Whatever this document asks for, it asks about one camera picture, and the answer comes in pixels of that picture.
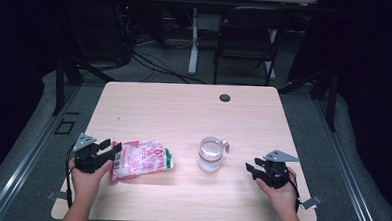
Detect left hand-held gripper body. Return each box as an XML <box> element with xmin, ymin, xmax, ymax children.
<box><xmin>71</xmin><ymin>132</ymin><xmax>114</xmax><ymax>175</ymax></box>

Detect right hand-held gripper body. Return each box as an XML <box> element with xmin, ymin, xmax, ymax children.
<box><xmin>252</xmin><ymin>148</ymin><xmax>301</xmax><ymax>191</ymax></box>

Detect pink and white plastic bag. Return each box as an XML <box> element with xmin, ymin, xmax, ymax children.
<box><xmin>108</xmin><ymin>137</ymin><xmax>177</xmax><ymax>187</ymax></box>

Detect glass jar with hinged lid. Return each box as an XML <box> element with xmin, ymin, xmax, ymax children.
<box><xmin>196</xmin><ymin>136</ymin><xmax>231</xmax><ymax>175</ymax></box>

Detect person's left hand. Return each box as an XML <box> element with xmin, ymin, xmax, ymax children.
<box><xmin>67</xmin><ymin>156</ymin><xmax>114</xmax><ymax>202</ymax></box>

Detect person's right hand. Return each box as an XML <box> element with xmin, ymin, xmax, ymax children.
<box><xmin>253</xmin><ymin>164</ymin><xmax>302</xmax><ymax>219</ymax></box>

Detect grey tape piece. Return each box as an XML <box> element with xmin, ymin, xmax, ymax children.
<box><xmin>45</xmin><ymin>190</ymin><xmax>69</xmax><ymax>202</ymax></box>
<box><xmin>300</xmin><ymin>193</ymin><xmax>323</xmax><ymax>211</ymax></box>

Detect black metal stand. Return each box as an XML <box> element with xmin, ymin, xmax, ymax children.
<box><xmin>275</xmin><ymin>64</ymin><xmax>341</xmax><ymax>133</ymax></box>
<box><xmin>51</xmin><ymin>54</ymin><xmax>118</xmax><ymax>119</ymax></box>

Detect white desk leg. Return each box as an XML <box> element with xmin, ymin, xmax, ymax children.
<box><xmin>187</xmin><ymin>7</ymin><xmax>202</xmax><ymax>77</ymax></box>
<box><xmin>265</xmin><ymin>28</ymin><xmax>280</xmax><ymax>81</ymax></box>

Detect black folding chair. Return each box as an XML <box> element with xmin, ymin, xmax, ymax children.
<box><xmin>212</xmin><ymin>4</ymin><xmax>292</xmax><ymax>88</ymax></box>

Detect right hand-held gripper black cable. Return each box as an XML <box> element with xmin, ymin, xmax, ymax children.
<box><xmin>284</xmin><ymin>167</ymin><xmax>305</xmax><ymax>210</ymax></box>

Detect metal floor rail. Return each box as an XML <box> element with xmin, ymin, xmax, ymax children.
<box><xmin>307</xmin><ymin>95</ymin><xmax>390</xmax><ymax>221</ymax></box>
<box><xmin>0</xmin><ymin>81</ymin><xmax>83</xmax><ymax>221</ymax></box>

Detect black floor cables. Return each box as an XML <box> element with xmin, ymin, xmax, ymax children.
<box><xmin>129</xmin><ymin>50</ymin><xmax>209</xmax><ymax>86</ymax></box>

